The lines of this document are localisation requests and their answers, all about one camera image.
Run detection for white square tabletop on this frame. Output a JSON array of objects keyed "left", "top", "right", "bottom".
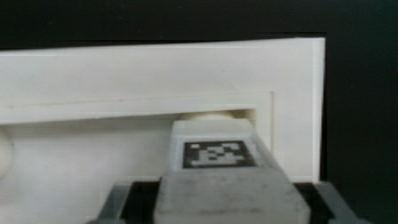
[{"left": 0, "top": 92, "right": 272, "bottom": 224}]

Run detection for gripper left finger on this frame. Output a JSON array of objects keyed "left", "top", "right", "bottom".
[{"left": 87, "top": 181, "right": 160, "bottom": 224}]

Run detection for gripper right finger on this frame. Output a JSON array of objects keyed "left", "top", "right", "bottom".
[{"left": 295, "top": 182, "right": 373, "bottom": 224}]

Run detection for white leg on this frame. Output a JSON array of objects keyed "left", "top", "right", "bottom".
[{"left": 155, "top": 112, "right": 311, "bottom": 224}]

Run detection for white U-shaped fence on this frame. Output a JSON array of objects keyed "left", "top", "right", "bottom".
[{"left": 0, "top": 38, "right": 325, "bottom": 182}]

